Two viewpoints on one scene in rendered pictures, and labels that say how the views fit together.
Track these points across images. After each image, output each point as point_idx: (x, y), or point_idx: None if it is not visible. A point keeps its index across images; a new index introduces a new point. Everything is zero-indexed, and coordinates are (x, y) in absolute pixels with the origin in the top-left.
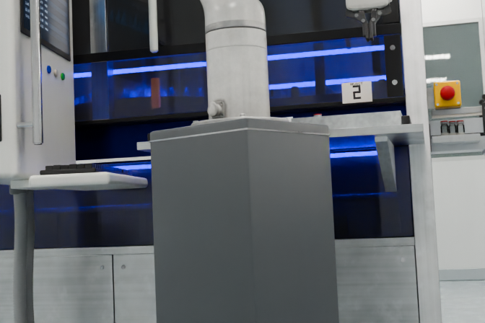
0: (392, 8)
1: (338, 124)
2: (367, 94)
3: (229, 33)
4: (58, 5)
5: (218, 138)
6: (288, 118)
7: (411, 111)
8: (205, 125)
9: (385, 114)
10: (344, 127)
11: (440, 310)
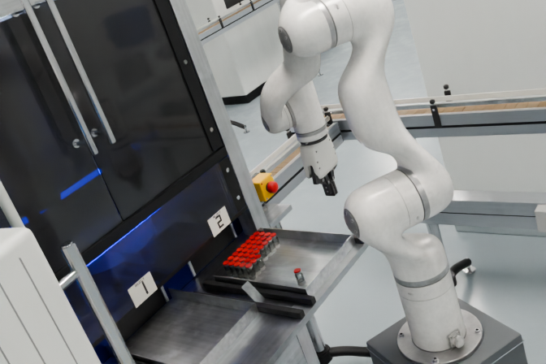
0: (214, 136)
1: (329, 270)
2: (226, 218)
3: (448, 276)
4: None
5: (501, 361)
6: (246, 284)
7: (253, 214)
8: (487, 358)
9: (347, 243)
10: (332, 270)
11: (310, 338)
